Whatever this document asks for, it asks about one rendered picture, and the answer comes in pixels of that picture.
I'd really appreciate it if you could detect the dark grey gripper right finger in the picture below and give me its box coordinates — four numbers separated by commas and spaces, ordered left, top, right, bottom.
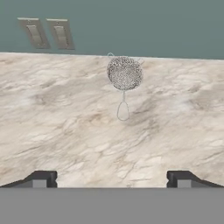
166, 170, 224, 189

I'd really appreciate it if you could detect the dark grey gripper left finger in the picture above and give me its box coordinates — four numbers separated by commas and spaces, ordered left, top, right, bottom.
0, 170, 59, 189

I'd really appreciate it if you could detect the silver wire mesh strainer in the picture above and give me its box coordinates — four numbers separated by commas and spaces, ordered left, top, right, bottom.
106, 52, 145, 122

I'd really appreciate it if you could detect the beige wall switch plate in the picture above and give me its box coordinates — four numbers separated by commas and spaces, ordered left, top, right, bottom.
17, 17, 51, 50
45, 18, 76, 51

